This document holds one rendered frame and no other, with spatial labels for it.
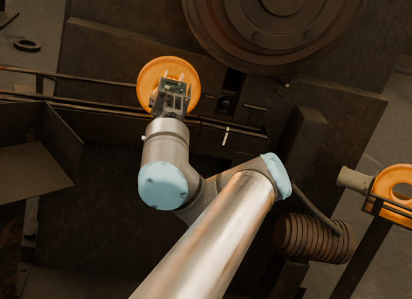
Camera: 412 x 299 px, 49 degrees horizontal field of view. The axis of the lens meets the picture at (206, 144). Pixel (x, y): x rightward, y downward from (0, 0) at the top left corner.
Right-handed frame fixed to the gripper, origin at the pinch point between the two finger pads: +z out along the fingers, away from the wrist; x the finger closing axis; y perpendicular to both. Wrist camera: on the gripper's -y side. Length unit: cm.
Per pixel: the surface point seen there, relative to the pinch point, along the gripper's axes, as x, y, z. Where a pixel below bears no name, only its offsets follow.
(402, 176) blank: -66, -7, -8
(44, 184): 22.9, -18.2, -23.2
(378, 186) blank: -62, -13, -7
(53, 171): 22.0, -19.2, -18.4
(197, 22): -3.7, 10.3, 12.0
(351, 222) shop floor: -121, -103, 56
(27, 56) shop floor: 79, -141, 181
